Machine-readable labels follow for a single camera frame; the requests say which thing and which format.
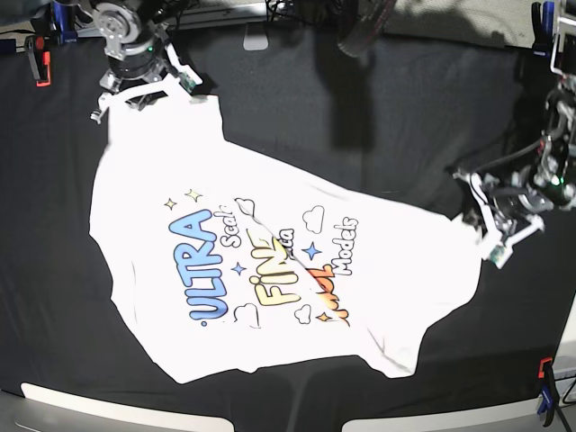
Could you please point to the blue clamp far left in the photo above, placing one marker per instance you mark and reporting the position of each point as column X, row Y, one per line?
column 63, row 20

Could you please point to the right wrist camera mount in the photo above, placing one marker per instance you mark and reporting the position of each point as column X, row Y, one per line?
column 179, row 81

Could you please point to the red blue clamp near right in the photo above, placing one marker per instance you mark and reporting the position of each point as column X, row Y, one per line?
column 548, row 392

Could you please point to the red black clamp far left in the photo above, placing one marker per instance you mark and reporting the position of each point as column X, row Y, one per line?
column 38, row 54

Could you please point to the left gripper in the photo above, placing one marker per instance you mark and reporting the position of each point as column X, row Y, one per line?
column 495, row 215

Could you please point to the blue clamp far right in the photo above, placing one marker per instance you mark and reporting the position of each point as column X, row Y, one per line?
column 543, row 19

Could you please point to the black table cloth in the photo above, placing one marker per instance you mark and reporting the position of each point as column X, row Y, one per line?
column 390, row 127

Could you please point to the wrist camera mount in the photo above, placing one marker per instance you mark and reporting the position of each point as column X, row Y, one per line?
column 498, row 255
column 179, row 81

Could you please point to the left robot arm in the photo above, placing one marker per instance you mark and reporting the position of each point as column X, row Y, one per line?
column 546, row 167

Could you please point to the white graphic t-shirt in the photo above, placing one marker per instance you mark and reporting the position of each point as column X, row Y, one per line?
column 226, row 259

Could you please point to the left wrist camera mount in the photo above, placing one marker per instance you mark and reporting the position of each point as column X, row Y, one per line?
column 498, row 255

